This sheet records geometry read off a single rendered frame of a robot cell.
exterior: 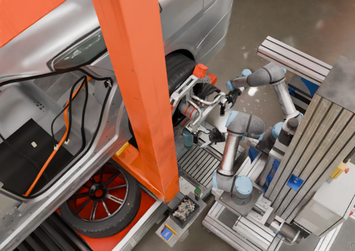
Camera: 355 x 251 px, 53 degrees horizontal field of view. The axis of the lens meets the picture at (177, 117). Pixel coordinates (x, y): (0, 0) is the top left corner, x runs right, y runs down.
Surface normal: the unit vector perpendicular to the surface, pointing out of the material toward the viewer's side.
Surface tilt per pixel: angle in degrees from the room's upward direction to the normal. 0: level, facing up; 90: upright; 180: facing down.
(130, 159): 0
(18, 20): 90
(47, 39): 34
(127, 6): 90
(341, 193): 0
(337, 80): 0
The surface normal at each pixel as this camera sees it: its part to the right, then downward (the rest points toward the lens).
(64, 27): 0.42, -0.17
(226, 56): -0.04, -0.51
